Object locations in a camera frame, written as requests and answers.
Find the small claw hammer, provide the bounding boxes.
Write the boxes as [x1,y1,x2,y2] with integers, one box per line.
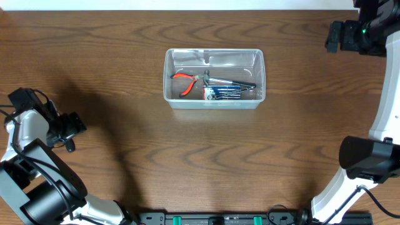
[203,70,256,88]

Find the silver combination wrench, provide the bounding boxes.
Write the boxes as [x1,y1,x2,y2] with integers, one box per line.
[211,87,254,100]

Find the clear plastic container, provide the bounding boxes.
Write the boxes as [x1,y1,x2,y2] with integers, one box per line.
[163,48,266,109]

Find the orange black pliers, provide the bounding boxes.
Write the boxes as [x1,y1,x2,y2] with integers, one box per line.
[170,72,203,98]

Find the black yellow screwdriver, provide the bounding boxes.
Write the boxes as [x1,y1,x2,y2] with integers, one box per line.
[64,139,76,153]

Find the precision screwdriver set case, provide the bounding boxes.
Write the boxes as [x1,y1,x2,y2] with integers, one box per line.
[202,86,241,100]

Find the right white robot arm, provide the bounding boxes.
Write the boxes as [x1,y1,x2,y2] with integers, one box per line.
[294,0,399,224]

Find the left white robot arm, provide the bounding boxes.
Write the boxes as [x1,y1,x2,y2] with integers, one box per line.
[1,87,137,224]

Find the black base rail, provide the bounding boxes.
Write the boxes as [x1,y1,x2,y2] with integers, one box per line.
[137,204,374,225]

